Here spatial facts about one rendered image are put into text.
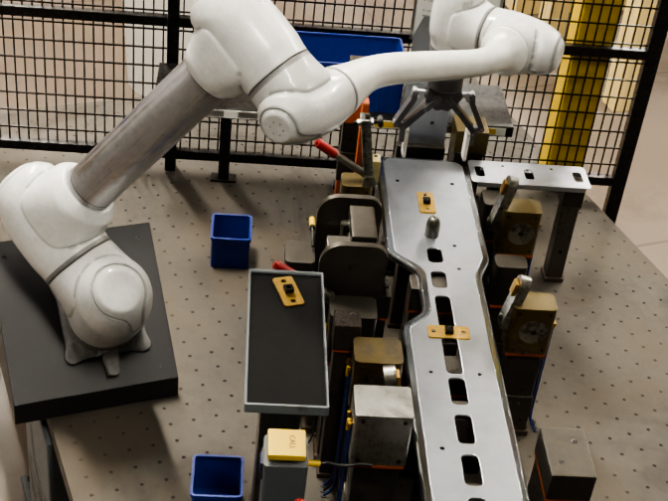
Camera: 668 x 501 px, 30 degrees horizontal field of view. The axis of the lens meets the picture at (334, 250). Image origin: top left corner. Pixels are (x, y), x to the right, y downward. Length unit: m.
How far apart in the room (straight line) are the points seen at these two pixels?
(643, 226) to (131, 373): 2.65
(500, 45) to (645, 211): 2.54
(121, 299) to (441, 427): 0.66
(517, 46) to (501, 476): 0.84
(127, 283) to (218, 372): 0.44
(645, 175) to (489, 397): 2.92
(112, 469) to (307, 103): 0.89
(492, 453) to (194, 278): 1.07
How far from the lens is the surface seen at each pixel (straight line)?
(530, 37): 2.52
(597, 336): 3.07
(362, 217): 2.44
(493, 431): 2.30
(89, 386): 2.66
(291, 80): 2.13
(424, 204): 2.85
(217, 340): 2.87
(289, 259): 2.49
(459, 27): 2.58
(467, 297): 2.59
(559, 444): 2.26
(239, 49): 2.15
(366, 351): 2.29
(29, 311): 2.68
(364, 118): 2.72
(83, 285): 2.44
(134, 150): 2.33
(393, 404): 2.15
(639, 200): 5.01
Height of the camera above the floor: 2.54
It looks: 35 degrees down
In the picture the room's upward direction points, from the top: 7 degrees clockwise
